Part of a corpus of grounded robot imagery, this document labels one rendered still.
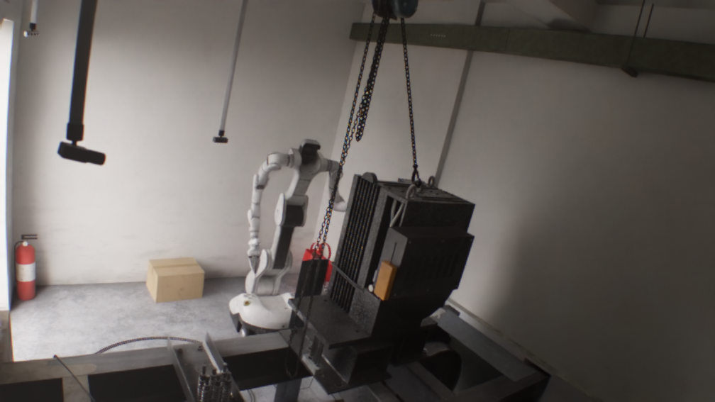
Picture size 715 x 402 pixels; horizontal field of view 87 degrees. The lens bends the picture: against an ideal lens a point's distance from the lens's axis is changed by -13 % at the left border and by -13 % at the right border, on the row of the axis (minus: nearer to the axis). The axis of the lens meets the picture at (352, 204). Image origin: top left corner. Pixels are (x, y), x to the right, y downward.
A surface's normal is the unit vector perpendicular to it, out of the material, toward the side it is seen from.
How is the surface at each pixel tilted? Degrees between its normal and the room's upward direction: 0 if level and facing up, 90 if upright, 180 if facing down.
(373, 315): 90
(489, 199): 90
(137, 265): 90
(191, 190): 90
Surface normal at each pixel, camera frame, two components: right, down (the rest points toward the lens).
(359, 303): -0.80, -0.04
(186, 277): 0.61, 0.33
